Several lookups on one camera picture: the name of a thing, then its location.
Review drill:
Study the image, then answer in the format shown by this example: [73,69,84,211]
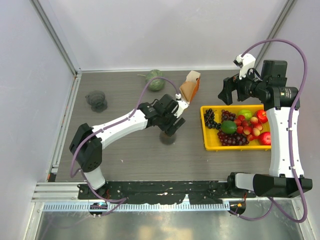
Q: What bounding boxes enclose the small red grape bunch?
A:
[221,109,236,122]

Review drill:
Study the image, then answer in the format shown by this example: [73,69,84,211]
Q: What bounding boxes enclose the red lychee cluster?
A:
[233,115,263,142]

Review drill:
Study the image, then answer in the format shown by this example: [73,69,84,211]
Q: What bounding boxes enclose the red apple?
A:
[258,131,272,146]
[255,109,268,124]

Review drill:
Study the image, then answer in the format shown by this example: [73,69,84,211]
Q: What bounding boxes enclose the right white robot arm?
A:
[218,60,313,198]

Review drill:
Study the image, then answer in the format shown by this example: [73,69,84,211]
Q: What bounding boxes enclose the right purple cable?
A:
[228,38,309,224]

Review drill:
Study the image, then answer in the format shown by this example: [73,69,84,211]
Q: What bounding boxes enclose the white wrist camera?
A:
[174,93,189,118]
[233,53,256,80]

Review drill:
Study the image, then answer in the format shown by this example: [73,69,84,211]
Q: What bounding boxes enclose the black grape bunch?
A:
[203,108,221,130]

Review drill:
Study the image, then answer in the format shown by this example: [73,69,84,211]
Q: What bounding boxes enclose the aluminium frame rail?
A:
[32,180,257,216]

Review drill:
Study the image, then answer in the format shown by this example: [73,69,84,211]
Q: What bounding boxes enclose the dark green lime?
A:
[220,120,238,134]

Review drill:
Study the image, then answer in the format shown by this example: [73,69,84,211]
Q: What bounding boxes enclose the upper red apple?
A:
[255,109,268,124]

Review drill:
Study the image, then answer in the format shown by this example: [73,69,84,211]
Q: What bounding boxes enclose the light green apple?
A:
[238,109,254,121]

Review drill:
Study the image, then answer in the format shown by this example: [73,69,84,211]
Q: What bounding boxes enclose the green netted melon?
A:
[139,69,166,92]

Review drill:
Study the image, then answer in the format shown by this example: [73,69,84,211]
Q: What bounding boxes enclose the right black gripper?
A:
[218,65,268,106]

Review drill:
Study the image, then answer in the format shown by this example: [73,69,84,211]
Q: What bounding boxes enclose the purple cable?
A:
[228,38,309,224]
[69,76,182,219]

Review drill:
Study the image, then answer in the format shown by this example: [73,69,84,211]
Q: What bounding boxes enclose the yellow plastic fruit tray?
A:
[200,104,271,152]

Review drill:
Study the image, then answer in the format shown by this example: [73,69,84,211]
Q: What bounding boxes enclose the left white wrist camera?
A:
[174,93,189,118]

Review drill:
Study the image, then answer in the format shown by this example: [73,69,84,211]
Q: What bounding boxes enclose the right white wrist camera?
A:
[233,53,256,80]

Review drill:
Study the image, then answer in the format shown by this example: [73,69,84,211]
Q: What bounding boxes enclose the glass coffee carafe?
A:
[159,132,177,145]

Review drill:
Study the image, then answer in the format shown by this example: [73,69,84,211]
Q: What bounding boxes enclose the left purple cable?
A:
[69,76,182,219]

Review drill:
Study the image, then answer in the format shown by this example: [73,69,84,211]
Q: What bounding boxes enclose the lower red apple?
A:
[258,131,272,146]

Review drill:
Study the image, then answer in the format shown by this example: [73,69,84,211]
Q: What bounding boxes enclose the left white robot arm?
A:
[69,94,189,199]

